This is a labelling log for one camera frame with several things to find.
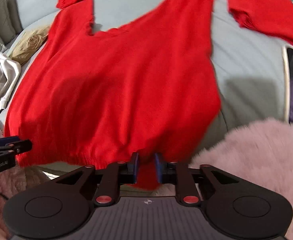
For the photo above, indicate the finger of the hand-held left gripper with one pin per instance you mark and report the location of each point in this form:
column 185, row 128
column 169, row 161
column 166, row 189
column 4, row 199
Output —
column 19, row 147
column 1, row 141

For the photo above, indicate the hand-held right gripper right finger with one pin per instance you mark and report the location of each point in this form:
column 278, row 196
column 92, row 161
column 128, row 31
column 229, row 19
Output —
column 157, row 166

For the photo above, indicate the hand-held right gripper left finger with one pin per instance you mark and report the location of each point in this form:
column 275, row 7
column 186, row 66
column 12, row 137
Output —
column 135, row 166

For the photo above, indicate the red sweater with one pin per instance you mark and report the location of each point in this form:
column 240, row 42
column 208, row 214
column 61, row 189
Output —
column 111, row 92

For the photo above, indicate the white shirt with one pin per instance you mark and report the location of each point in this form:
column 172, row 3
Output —
column 1, row 80

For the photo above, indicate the person's pink fluffy clothing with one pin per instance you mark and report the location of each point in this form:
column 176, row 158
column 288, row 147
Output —
column 249, row 150

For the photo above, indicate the khaki pants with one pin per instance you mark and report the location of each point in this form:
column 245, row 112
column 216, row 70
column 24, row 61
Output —
column 29, row 45

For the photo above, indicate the grey sofa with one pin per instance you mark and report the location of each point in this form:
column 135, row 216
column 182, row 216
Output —
column 249, row 67

